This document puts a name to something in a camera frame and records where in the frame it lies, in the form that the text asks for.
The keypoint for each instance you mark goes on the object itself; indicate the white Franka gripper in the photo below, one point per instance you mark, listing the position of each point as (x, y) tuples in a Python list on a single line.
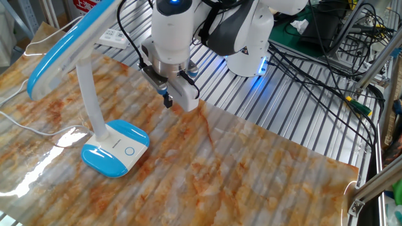
[(188, 94)]

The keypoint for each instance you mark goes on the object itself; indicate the blue white desk lamp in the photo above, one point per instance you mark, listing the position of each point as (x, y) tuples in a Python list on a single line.
[(100, 161)]

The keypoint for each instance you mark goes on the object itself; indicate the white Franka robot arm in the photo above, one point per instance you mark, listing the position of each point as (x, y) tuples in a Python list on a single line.
[(172, 31)]

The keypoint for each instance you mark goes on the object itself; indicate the white power strip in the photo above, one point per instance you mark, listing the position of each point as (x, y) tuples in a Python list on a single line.
[(114, 39)]

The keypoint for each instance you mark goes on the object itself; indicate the orange marble pattern mat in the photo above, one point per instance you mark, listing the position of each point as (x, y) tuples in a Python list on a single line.
[(220, 175)]

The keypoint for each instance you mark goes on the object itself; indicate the red white sign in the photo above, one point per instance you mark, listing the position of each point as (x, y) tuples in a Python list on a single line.
[(88, 6)]

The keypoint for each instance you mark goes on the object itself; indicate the green cutting mat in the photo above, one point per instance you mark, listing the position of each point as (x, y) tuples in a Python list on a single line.
[(282, 37)]

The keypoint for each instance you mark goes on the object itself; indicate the crumpled white tissue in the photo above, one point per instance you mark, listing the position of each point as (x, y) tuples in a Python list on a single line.
[(300, 26)]

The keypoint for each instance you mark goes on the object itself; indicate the black bag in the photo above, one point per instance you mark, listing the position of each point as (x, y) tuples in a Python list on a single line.
[(320, 31)]

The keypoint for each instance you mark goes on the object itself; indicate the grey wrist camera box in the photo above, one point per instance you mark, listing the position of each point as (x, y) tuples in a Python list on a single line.
[(154, 78)]

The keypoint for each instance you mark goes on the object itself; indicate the grey perforated angle post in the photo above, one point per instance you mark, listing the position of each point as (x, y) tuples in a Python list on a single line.
[(28, 15)]

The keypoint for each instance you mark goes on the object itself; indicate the aluminium frame beam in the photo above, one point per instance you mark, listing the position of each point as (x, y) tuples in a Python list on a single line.
[(377, 185), (377, 62)]

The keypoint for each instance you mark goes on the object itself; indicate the metal corner bracket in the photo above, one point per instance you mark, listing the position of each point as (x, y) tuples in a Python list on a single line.
[(355, 207)]

